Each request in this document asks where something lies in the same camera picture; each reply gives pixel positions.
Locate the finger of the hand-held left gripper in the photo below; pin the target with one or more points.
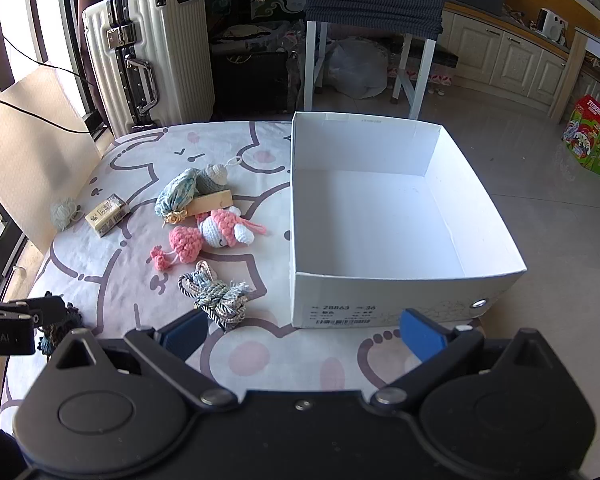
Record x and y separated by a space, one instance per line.
42 309

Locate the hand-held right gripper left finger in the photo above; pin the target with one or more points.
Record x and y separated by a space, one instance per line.
186 334

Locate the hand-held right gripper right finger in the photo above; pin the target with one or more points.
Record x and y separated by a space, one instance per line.
422 335

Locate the dark crochet piece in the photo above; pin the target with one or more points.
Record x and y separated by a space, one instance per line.
60 332

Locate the pink crochet charm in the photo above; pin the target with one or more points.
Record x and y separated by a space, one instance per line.
182 242

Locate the pink white crochet doll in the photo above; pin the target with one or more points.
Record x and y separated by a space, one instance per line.
225 227

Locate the small yellow pack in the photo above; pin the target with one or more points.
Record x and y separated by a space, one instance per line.
107 215

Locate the white cardboard box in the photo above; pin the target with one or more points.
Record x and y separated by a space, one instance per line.
380 210

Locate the wooden block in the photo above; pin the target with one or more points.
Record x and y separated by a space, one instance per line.
210 203

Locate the blue floral fabric pouch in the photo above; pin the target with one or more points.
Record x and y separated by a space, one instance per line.
177 192

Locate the cartoon printed blanket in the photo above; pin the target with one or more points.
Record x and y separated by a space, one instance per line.
105 260

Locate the grey-green yarn pompom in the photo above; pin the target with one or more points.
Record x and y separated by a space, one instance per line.
65 212

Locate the cardboard sheet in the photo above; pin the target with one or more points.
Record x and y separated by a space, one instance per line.
25 135

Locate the black box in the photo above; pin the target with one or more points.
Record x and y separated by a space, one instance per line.
250 82

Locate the green printed carton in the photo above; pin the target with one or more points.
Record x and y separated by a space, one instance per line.
592 135

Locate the translucent plastic bag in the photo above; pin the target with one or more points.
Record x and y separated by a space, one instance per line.
355 67

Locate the white hard-shell suitcase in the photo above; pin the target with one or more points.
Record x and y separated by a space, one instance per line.
145 50

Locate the cream cabinets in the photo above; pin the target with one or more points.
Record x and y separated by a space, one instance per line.
505 55

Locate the wooden panel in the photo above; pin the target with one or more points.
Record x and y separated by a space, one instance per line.
570 75

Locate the white countertop appliance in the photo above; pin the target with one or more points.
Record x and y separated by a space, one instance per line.
550 22

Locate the white metal frame stool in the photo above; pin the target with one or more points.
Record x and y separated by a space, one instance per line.
311 60

